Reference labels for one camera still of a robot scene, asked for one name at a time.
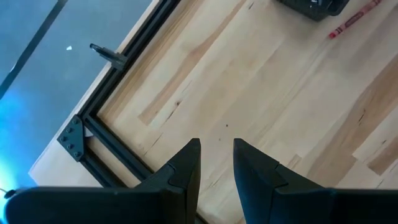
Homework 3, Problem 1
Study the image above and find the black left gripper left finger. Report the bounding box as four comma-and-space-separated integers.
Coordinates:
135, 138, 202, 224

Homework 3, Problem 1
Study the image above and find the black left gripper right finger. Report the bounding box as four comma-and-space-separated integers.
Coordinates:
233, 138, 325, 224

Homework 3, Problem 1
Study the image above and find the red crayon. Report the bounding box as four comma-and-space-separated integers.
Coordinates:
328, 0, 384, 40

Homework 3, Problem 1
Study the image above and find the black plastic basket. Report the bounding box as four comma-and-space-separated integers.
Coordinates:
275, 0, 351, 22

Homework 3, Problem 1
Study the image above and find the black frame post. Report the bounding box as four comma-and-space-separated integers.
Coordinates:
89, 43, 129, 72

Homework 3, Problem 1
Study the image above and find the black aluminium table frame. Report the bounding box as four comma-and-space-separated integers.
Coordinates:
57, 0, 182, 189

